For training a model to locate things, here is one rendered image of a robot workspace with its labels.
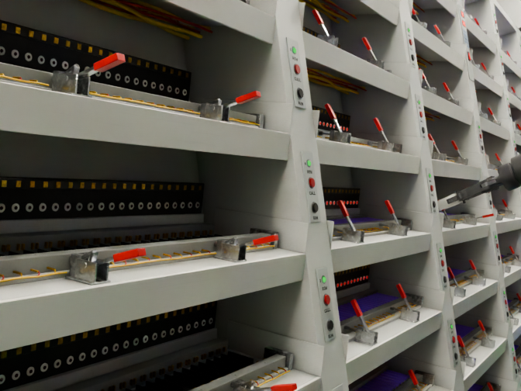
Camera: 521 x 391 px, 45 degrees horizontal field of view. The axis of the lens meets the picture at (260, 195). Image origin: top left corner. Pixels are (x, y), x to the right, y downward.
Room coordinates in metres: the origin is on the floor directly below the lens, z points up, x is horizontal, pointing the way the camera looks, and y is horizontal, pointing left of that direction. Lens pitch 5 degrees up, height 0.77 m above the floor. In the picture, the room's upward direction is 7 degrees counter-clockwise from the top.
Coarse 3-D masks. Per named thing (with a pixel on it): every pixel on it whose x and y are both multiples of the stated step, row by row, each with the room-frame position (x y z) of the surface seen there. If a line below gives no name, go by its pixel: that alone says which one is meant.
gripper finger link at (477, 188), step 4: (484, 180) 1.74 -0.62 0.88; (476, 184) 1.76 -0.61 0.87; (480, 184) 1.76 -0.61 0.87; (468, 188) 1.78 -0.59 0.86; (472, 188) 1.77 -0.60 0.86; (476, 188) 1.76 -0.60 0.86; (480, 188) 1.76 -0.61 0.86; (484, 188) 1.75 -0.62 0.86; (488, 188) 1.74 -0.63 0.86; (460, 192) 1.80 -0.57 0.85; (464, 192) 1.79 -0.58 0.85; (468, 192) 1.78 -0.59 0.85; (472, 192) 1.77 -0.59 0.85; (476, 192) 1.77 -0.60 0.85; (464, 196) 1.79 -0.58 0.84; (468, 196) 1.79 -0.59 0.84; (460, 200) 1.81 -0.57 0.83
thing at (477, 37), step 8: (464, 0) 2.31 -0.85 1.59; (464, 16) 2.34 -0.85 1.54; (472, 16) 2.46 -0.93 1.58; (472, 24) 2.44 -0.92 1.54; (472, 32) 2.46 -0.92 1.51; (480, 32) 2.56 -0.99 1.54; (472, 40) 2.74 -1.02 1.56; (480, 40) 2.58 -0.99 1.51; (488, 40) 2.70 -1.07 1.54; (496, 40) 2.83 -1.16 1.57; (488, 48) 2.72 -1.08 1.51
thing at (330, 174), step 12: (312, 24) 1.64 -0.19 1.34; (324, 24) 1.70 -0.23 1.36; (312, 84) 1.60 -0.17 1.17; (312, 96) 1.59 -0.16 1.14; (324, 96) 1.65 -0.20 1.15; (336, 96) 1.72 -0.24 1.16; (324, 108) 1.64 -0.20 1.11; (336, 108) 1.71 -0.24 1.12; (324, 168) 1.60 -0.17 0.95; (336, 168) 1.66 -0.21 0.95; (348, 168) 1.73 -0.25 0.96; (324, 180) 1.59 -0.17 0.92; (336, 180) 1.66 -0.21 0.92; (348, 180) 1.72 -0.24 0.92
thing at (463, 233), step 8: (448, 208) 2.30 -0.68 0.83; (456, 208) 2.29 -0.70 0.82; (464, 208) 2.27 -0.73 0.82; (472, 208) 2.26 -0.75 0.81; (440, 216) 1.72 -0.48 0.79; (440, 224) 1.72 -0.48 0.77; (456, 224) 2.03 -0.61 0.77; (464, 224) 2.07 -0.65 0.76; (480, 224) 2.14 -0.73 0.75; (488, 224) 2.22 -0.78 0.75; (448, 232) 1.78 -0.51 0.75; (456, 232) 1.85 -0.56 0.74; (464, 232) 1.94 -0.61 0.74; (472, 232) 2.03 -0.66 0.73; (480, 232) 2.12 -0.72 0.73; (488, 232) 2.24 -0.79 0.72; (448, 240) 1.79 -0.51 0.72; (456, 240) 1.86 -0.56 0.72; (464, 240) 1.95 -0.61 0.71
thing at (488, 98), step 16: (480, 0) 2.85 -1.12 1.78; (480, 16) 2.86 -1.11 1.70; (480, 48) 2.87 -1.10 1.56; (496, 48) 2.83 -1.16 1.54; (480, 64) 2.87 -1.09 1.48; (496, 64) 2.84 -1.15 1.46; (480, 96) 2.89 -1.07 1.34; (496, 96) 2.85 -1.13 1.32; (480, 112) 2.89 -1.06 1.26; (496, 112) 2.85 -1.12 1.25; (512, 128) 2.90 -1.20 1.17; (496, 144) 2.87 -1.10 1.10; (512, 144) 2.84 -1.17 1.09; (496, 160) 2.87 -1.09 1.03; (496, 192) 2.88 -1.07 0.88; (512, 192) 2.85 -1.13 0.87; (512, 240) 2.86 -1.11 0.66; (512, 288) 2.88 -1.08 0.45
